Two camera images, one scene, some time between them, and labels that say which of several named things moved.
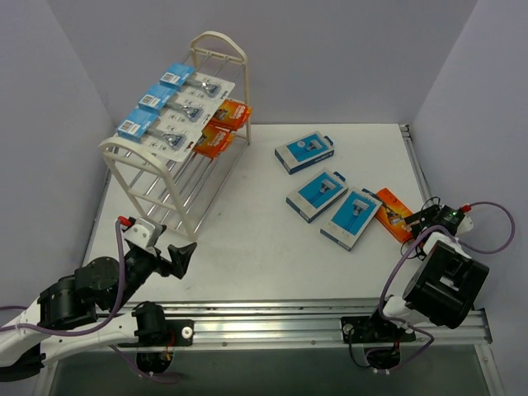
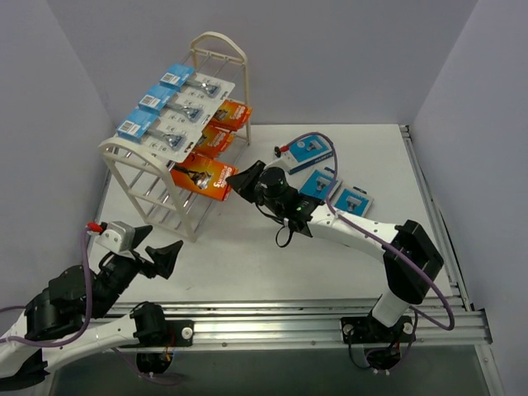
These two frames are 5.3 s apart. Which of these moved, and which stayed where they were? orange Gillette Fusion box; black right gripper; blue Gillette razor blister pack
Moved: black right gripper
Stayed: orange Gillette Fusion box; blue Gillette razor blister pack
